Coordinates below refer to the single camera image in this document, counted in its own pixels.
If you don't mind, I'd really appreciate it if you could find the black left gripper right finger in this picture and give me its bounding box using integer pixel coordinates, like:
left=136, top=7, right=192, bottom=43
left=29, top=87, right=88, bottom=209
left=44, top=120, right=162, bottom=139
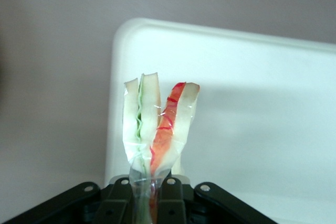
left=154, top=176, right=196, bottom=224

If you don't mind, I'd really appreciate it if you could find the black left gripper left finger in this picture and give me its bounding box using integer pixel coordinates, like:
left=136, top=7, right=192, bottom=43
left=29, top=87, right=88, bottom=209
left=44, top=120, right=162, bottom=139
left=85, top=176, right=137, bottom=224

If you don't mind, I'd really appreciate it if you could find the triangle sandwich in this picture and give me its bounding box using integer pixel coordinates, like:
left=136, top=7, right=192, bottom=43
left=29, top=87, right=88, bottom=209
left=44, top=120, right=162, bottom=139
left=122, top=72, right=202, bottom=224

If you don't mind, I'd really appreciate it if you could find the cream rectangular plastic tray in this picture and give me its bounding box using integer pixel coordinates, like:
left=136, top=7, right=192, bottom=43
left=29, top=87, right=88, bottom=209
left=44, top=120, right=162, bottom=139
left=104, top=17, right=336, bottom=224

